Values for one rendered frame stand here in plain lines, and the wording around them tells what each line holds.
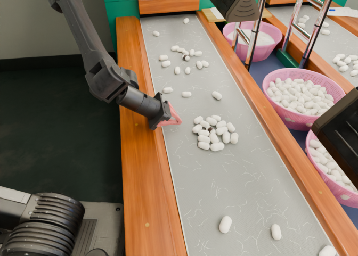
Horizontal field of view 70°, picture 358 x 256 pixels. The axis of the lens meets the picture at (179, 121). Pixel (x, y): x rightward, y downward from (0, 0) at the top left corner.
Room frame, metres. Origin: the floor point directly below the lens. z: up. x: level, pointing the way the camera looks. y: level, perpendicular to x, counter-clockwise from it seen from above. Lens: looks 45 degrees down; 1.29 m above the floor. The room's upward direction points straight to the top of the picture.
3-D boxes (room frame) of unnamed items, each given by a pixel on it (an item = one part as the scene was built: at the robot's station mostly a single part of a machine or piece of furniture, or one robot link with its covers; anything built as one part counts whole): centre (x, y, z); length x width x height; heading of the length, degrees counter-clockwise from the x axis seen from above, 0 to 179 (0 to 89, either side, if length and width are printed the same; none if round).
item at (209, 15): (1.33, -0.29, 0.77); 0.33 x 0.15 x 0.01; 101
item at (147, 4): (1.32, 0.05, 0.83); 0.30 x 0.06 x 0.07; 101
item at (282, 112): (0.69, -0.42, 0.72); 0.27 x 0.27 x 0.10
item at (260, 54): (1.12, -0.33, 0.72); 0.27 x 0.27 x 0.10
